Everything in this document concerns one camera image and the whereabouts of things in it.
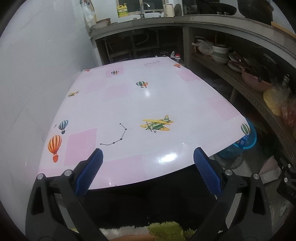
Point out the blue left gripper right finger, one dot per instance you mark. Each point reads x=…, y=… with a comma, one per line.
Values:
x=210, y=177

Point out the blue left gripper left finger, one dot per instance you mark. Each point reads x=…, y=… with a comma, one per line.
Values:
x=86, y=171

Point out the white pink sack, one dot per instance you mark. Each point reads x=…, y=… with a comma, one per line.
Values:
x=270, y=170

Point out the blue plastic mesh basket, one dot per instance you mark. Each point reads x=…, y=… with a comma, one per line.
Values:
x=231, y=151

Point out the perforated metal shelf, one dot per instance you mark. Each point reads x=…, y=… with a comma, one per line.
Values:
x=283, y=134

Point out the red contents plastic bag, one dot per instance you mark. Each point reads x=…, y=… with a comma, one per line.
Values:
x=288, y=112

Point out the yellow bag on shelf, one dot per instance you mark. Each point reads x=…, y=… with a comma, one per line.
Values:
x=275, y=97

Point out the pink plastic basin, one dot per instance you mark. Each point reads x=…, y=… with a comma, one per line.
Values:
x=253, y=81

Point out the stack of white bowls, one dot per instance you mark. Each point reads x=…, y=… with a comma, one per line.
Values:
x=220, y=54

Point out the white plastic bag shelf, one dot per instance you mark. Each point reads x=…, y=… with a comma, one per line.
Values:
x=204, y=47

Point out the yellow detergent jug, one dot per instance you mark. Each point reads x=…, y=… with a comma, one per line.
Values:
x=122, y=10

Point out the sink faucet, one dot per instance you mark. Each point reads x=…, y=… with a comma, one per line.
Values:
x=142, y=9

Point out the large black wok pots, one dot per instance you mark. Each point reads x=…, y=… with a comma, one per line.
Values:
x=258, y=10

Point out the white ceramic jar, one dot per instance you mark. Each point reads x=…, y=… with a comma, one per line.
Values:
x=168, y=10

